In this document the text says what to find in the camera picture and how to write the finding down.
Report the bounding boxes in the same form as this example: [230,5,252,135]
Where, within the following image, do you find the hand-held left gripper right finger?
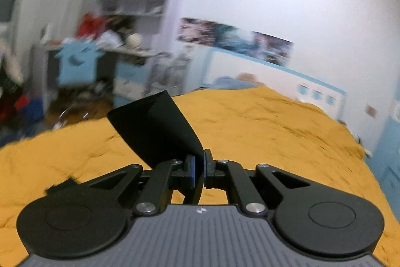
[203,149,316,213]

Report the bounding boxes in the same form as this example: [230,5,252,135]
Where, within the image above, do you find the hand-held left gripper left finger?
[82,154,198,214]

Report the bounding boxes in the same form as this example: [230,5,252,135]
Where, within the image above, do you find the black pants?
[45,90,204,205]

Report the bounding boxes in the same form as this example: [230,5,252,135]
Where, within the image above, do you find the mustard yellow blanket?
[0,86,400,267]

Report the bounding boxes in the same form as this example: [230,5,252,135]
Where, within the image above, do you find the blue pillow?
[200,76,266,90]

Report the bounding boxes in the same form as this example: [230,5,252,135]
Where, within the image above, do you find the white and blue headboard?
[200,47,347,121]

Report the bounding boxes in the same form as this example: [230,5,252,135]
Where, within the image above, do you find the cluttered desk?
[31,36,171,109]

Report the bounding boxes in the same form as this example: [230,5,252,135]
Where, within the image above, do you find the red cloth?
[76,14,107,38]

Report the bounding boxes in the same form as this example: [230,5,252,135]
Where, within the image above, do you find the blue cabinet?
[364,104,400,205]

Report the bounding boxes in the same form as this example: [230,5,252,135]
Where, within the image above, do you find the wall poster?
[177,18,294,67]

